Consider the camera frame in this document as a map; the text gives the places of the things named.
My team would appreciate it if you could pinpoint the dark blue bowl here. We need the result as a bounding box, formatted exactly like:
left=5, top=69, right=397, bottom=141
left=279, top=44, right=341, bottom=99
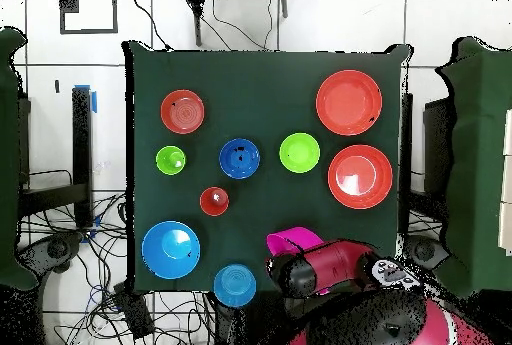
left=218, top=137, right=262, bottom=180

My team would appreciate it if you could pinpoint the orange cup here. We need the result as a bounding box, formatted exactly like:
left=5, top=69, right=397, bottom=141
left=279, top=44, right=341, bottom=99
left=199, top=186, right=230, bottom=217

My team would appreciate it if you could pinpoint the large pink bowl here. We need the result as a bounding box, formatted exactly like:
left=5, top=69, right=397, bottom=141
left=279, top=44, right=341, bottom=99
left=266, top=226, right=333, bottom=296

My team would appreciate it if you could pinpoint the small light blue bowl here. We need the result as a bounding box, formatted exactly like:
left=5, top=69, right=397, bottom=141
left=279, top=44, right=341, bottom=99
left=212, top=263, right=258, bottom=309

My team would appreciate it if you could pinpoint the green bowl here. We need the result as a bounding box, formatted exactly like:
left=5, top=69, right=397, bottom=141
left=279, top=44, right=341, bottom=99
left=278, top=132, right=321, bottom=174

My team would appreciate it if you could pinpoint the green cup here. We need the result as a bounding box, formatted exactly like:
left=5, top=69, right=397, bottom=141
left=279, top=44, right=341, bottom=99
left=155, top=145, right=187, bottom=176

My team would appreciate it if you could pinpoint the dark green tablecloth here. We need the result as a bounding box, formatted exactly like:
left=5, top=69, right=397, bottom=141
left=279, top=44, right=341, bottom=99
left=121, top=39, right=413, bottom=296

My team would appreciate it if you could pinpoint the small orange bowl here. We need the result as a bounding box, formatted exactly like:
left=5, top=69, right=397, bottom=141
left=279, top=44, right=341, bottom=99
left=160, top=89, right=206, bottom=135

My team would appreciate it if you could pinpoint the large orange bowl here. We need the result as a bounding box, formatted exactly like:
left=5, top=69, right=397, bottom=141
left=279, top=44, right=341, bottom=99
left=327, top=144, right=394, bottom=210
left=315, top=69, right=384, bottom=137

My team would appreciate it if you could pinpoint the large light blue bowl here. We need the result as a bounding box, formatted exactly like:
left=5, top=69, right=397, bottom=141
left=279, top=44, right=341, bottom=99
left=141, top=220, right=202, bottom=281

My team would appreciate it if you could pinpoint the black metal stand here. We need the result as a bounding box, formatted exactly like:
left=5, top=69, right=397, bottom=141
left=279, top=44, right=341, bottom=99
left=178, top=0, right=290, bottom=48

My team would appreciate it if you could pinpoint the black power box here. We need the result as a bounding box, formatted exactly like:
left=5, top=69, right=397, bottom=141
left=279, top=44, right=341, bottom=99
left=112, top=281, right=156, bottom=341

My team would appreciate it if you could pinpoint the dark grey floor base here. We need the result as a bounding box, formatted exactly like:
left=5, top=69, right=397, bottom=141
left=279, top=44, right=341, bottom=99
left=403, top=234, right=451, bottom=272
left=15, top=232, right=85, bottom=278

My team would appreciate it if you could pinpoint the neighbouring green cloth table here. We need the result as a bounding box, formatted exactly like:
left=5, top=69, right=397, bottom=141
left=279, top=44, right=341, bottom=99
left=433, top=36, right=512, bottom=299
left=0, top=26, right=39, bottom=292

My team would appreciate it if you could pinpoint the black table frame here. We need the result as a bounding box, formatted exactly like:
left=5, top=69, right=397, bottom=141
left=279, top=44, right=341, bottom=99
left=17, top=85, right=95, bottom=230
left=398, top=92, right=414, bottom=238

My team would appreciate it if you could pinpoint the tangle of cables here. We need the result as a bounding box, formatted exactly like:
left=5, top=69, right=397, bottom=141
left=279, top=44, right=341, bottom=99
left=17, top=168, right=217, bottom=345

